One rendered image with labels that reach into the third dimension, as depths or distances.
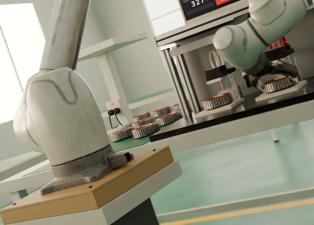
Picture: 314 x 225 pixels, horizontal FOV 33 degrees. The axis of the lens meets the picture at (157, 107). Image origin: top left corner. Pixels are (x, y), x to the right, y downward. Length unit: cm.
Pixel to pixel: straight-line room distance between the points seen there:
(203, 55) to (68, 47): 87
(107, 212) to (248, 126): 70
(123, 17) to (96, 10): 58
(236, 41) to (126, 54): 810
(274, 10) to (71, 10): 57
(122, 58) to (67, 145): 845
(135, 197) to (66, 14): 59
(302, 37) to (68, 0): 96
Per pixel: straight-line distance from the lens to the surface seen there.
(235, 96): 208
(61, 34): 151
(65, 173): 126
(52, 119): 124
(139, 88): 958
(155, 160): 129
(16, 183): 226
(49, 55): 150
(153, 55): 935
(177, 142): 179
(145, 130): 207
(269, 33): 156
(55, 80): 126
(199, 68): 226
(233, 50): 154
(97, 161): 125
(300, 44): 212
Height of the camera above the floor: 97
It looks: 4 degrees down
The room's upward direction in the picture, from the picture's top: 19 degrees counter-clockwise
